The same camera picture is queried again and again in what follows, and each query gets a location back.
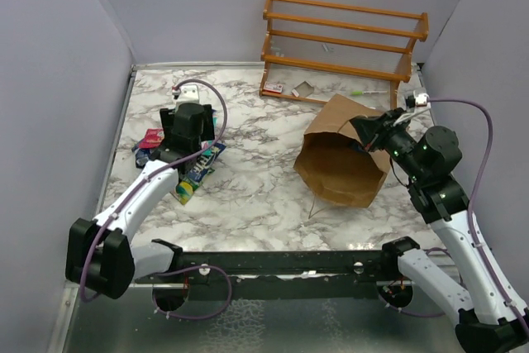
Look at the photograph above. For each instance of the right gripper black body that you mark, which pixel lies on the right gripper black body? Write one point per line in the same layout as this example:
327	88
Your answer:
397	140

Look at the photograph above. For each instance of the brown paper bag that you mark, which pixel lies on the brown paper bag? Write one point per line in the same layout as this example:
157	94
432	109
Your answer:
332	162

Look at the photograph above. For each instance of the dark blue snack packet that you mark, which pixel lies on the dark blue snack packet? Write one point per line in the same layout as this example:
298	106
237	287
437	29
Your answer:
198	165

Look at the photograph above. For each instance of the green snack packet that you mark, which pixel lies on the green snack packet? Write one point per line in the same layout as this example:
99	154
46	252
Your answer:
188	186

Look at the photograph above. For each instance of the red snack bar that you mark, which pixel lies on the red snack bar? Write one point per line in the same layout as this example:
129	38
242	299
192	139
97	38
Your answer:
152	139

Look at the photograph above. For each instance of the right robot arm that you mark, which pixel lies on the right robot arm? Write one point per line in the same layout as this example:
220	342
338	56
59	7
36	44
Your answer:
485	311

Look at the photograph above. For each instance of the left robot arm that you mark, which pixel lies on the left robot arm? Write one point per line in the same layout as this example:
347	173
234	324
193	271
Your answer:
99	252

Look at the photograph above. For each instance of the green marker pen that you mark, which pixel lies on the green marker pen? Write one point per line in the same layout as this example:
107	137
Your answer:
367	92

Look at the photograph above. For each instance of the small open cardboard box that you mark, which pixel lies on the small open cardboard box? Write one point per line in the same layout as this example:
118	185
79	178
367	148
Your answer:
303	90

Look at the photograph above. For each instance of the red white small box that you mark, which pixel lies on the red white small box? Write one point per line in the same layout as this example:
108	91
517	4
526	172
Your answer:
273	87

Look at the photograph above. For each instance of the wooden shelf rack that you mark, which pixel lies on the wooden shelf rack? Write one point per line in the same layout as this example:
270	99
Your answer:
331	38

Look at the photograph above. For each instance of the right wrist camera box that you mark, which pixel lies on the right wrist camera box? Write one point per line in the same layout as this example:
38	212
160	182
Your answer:
417	104

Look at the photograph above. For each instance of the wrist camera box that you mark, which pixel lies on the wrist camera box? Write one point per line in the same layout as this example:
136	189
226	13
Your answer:
417	104
187	93

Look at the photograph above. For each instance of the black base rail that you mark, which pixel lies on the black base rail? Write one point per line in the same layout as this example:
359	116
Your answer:
274	275

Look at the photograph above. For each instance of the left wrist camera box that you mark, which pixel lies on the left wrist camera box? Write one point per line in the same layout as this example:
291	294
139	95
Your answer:
187	93

